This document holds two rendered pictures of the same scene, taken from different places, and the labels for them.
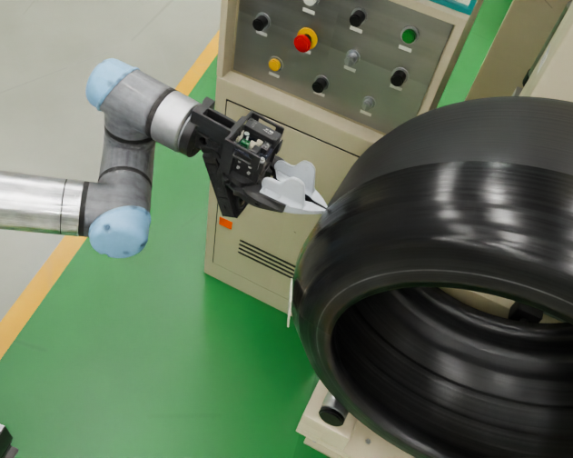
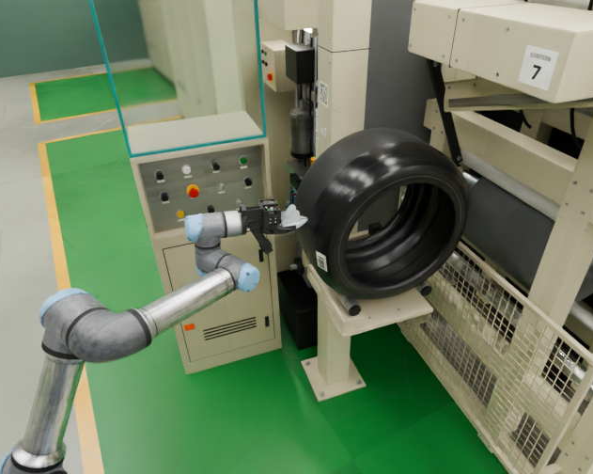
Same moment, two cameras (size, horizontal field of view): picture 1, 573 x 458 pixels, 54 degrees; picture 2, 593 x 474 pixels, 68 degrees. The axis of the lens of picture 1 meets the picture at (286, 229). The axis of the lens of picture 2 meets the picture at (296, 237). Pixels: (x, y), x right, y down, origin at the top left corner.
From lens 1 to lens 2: 0.76 m
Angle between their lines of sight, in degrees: 29
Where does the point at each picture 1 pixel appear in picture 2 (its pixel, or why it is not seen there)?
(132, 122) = (217, 233)
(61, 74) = not seen: outside the picture
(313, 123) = not seen: hidden behind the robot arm
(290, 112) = not seen: hidden behind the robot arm
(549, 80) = (334, 134)
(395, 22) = (233, 158)
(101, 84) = (195, 226)
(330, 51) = (207, 189)
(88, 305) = (137, 448)
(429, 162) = (339, 170)
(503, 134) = (351, 150)
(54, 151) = (12, 392)
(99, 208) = (236, 271)
